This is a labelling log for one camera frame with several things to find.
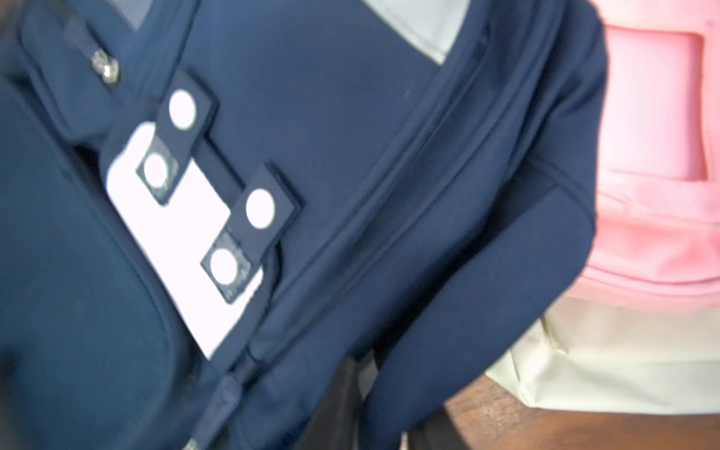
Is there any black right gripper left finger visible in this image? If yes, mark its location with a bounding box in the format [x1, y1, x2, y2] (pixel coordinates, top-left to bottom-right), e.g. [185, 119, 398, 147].
[297, 357, 362, 450]

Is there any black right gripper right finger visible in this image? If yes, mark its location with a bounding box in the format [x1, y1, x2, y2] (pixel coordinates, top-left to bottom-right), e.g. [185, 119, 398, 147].
[408, 408, 470, 450]

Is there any cream canvas backpack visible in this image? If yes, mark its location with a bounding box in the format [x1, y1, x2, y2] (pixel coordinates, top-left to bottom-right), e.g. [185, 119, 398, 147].
[486, 297, 719, 416]

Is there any navy blue backpack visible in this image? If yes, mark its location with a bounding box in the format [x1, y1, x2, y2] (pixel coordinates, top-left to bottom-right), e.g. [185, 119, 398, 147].
[1, 1, 608, 449]

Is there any pink backpack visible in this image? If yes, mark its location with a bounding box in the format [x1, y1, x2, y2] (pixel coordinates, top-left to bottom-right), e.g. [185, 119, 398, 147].
[570, 1, 719, 311]

